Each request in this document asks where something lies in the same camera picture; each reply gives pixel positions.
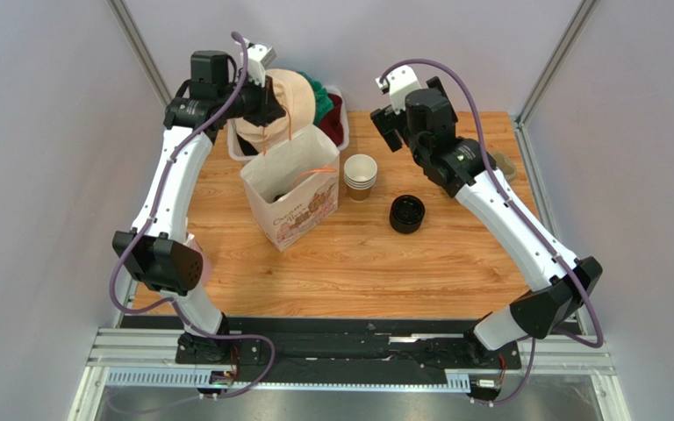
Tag white plastic basket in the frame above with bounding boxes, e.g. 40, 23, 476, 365
226, 85, 350, 165

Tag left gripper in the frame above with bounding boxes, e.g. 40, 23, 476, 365
218, 71, 287, 129

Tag stack of black lids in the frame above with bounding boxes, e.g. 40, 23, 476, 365
389, 195, 426, 234

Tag green cloth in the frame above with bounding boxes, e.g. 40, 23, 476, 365
298, 71, 334, 125

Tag pink plastic cup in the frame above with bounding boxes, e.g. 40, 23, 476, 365
185, 232, 213, 286

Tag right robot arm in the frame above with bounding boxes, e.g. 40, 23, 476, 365
371, 74, 603, 356

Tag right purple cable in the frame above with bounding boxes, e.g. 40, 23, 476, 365
378, 58, 605, 407

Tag stack of paper cups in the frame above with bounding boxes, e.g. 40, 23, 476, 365
343, 154, 378, 202

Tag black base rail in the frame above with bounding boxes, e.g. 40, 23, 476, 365
120, 315, 584, 387

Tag white paper bag orange handles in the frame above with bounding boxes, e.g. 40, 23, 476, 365
240, 124, 340, 252

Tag purple cable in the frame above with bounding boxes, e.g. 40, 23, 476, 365
378, 58, 605, 407
107, 31, 276, 400

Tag beige bucket hat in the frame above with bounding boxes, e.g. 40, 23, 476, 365
234, 68, 316, 153

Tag dark red cloth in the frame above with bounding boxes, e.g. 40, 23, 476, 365
317, 93, 344, 147

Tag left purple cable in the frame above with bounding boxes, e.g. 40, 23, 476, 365
107, 31, 276, 400

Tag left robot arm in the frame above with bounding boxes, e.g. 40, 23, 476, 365
110, 44, 285, 364

